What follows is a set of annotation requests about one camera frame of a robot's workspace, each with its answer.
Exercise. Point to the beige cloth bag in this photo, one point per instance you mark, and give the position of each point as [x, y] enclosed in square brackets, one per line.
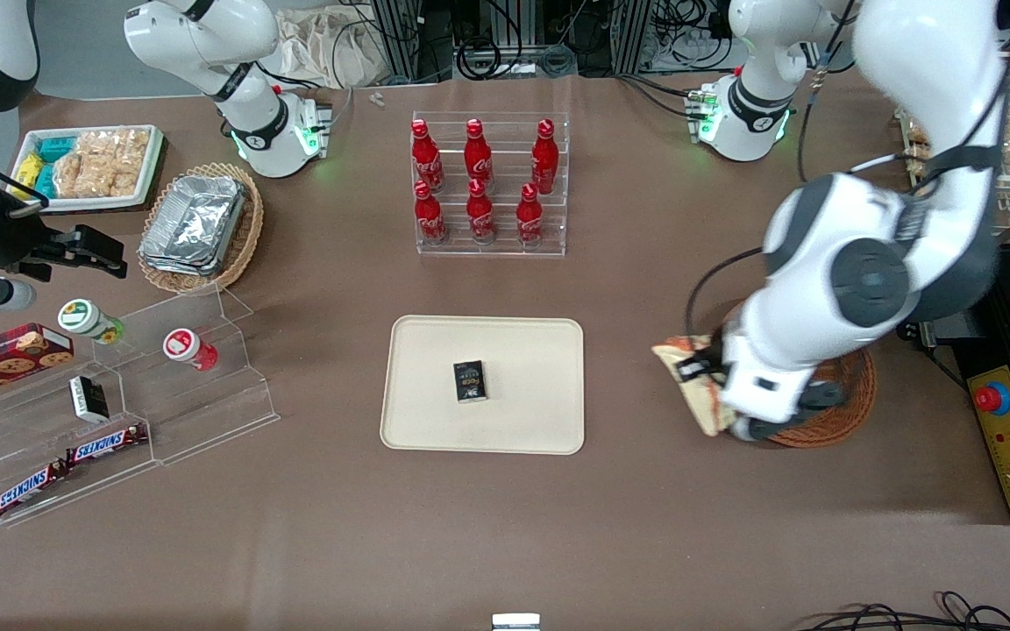
[330, 48]

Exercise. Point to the small clear plastic piece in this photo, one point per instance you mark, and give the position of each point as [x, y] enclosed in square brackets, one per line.
[377, 99]

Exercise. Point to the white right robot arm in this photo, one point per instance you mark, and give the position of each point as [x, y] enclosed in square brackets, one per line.
[246, 105]

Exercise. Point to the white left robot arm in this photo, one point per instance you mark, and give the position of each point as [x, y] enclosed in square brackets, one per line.
[856, 280]

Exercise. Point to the red cookie box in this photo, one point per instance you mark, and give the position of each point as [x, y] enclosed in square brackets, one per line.
[5, 359]

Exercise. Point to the triangle sandwich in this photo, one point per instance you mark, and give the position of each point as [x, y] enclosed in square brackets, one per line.
[702, 405]

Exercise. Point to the clear rice cracker bag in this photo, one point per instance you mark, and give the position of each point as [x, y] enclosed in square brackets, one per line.
[69, 175]
[115, 158]

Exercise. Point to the green capped drink bottle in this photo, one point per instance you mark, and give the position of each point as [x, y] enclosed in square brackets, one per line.
[88, 319]

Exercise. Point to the brown round wicker basket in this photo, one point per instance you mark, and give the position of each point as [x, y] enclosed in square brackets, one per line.
[847, 414]

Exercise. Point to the Snickers chocolate bar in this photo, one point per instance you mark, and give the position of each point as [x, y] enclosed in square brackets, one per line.
[30, 487]
[106, 445]

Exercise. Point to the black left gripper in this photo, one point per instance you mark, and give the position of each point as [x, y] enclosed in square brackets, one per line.
[703, 362]

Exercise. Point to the stacked aluminium foil trays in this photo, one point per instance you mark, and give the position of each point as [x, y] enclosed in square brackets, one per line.
[194, 223]

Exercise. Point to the yellow snack packet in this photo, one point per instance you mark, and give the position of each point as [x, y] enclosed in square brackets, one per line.
[27, 169]

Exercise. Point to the light oval wicker basket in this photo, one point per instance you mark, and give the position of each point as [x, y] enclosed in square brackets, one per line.
[246, 237]

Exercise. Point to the red cola bottle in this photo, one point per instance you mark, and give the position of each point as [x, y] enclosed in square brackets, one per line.
[480, 215]
[430, 217]
[478, 156]
[427, 158]
[544, 159]
[529, 219]

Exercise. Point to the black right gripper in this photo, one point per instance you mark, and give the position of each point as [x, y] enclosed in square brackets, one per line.
[16, 243]

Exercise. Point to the white rectangular snack tray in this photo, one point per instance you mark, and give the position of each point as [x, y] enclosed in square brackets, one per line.
[152, 171]

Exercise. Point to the clear acrylic bottle rack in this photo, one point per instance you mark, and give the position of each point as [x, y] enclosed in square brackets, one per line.
[505, 247]

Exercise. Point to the beige plastic tray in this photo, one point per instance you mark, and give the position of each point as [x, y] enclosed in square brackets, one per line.
[522, 421]

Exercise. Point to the small black white box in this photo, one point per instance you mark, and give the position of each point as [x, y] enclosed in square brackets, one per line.
[88, 399]

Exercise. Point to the aluminium frame post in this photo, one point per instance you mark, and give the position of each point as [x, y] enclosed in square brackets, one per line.
[395, 39]
[634, 35]

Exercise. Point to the teal snack packet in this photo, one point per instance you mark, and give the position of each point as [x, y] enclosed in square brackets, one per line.
[45, 181]
[55, 147]

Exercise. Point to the red capped drink bottle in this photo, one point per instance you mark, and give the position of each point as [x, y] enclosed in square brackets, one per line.
[188, 347]

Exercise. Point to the clear acrylic stepped shelf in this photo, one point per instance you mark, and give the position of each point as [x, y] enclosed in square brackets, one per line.
[207, 421]

